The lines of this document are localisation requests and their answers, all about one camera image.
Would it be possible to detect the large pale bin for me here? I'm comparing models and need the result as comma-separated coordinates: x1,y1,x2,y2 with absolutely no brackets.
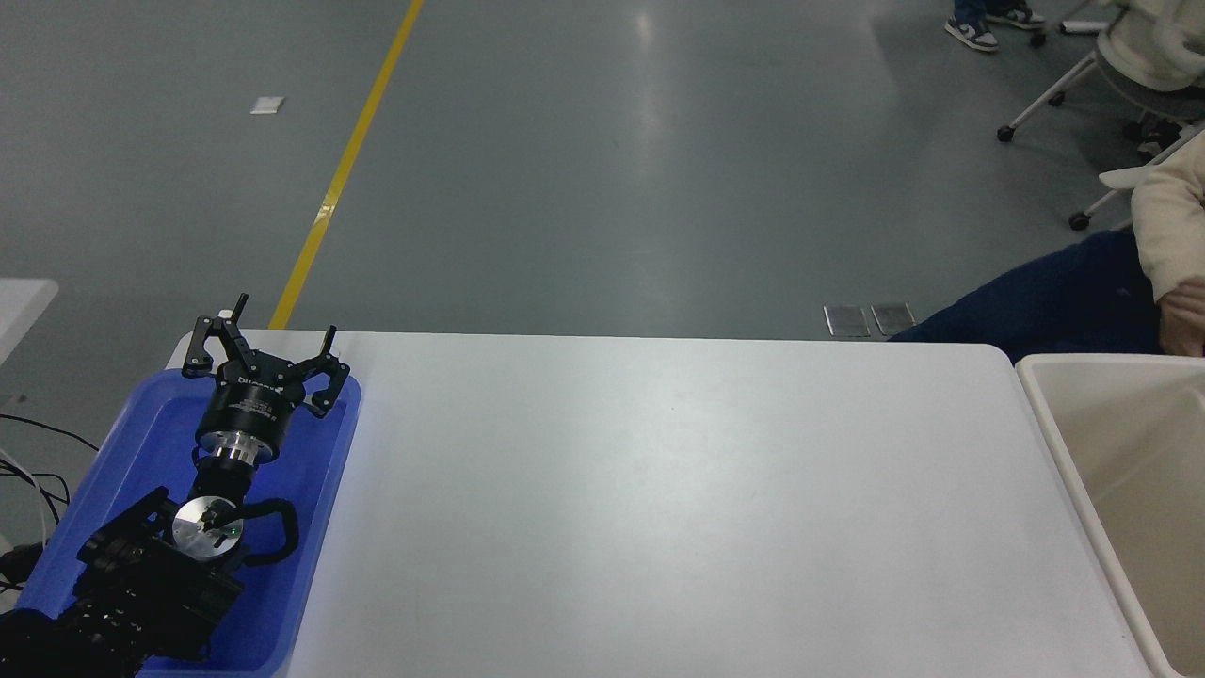
1015,353,1205,678

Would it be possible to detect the blue plastic tray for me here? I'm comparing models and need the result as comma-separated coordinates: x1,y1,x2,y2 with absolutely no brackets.
14,369,363,677

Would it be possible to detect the white cable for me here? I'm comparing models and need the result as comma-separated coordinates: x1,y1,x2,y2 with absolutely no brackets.
0,449,50,553

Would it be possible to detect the person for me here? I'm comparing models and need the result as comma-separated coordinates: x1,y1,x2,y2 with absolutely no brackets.
944,0,1048,55
889,130,1205,364

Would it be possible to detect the thin black cable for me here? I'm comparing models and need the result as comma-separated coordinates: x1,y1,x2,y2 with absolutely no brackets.
0,414,100,454

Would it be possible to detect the grey wheeled office chair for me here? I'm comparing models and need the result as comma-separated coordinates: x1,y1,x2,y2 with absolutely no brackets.
998,0,1205,147

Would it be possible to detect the white side table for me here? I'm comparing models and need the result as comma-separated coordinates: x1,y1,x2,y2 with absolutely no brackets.
0,279,59,366

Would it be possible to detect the cream jacket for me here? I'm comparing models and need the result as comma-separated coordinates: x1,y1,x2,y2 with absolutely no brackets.
1097,0,1205,93

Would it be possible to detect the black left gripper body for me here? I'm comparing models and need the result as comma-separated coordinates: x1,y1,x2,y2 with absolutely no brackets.
195,365,305,453

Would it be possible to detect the white-armed wheeled office chair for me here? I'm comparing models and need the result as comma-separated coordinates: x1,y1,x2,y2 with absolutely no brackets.
1069,122,1205,233

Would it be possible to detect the person's hand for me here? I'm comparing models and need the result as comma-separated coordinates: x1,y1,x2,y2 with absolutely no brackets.
1157,277,1205,358

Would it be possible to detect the looped black cable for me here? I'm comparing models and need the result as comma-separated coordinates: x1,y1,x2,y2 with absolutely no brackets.
0,464,72,528

